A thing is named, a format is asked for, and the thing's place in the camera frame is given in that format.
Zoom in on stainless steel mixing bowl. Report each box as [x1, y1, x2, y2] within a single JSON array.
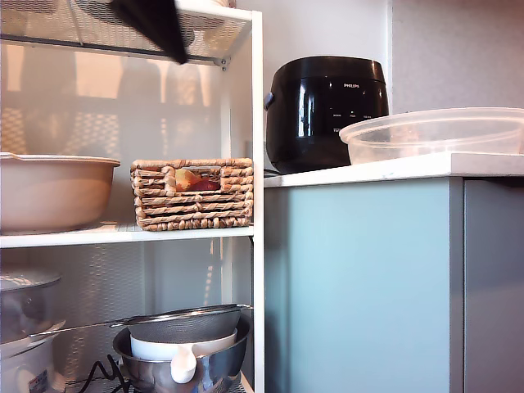
[[112, 313, 253, 393]]

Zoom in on woven wicker basket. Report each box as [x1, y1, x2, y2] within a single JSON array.
[[129, 158, 255, 233]]

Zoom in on clear plastic microwave lid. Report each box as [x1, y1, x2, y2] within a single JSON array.
[[338, 106, 524, 166]]

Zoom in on teal kitchen cabinet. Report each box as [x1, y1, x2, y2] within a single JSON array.
[[264, 176, 524, 393]]

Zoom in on steel pot with glass lid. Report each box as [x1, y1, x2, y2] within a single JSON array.
[[0, 268, 62, 343]]

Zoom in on black power cable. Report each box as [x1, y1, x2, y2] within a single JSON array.
[[63, 354, 134, 393]]

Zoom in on orange red food packet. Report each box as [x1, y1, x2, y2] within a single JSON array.
[[174, 167, 223, 192]]

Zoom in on metal mesh sieve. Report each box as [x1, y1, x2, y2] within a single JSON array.
[[27, 303, 254, 344]]

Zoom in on white electric cooker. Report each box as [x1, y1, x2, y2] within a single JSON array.
[[0, 318, 67, 393]]

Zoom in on white bowl with handle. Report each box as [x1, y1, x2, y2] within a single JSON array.
[[129, 327, 239, 385]]

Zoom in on white metal shelf unit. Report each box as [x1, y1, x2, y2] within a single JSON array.
[[0, 0, 265, 393]]

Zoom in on black Philips rice cooker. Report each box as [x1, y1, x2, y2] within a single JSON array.
[[264, 56, 391, 175]]

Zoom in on large beige plastic bowl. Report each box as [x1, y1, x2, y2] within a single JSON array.
[[0, 151, 122, 236]]

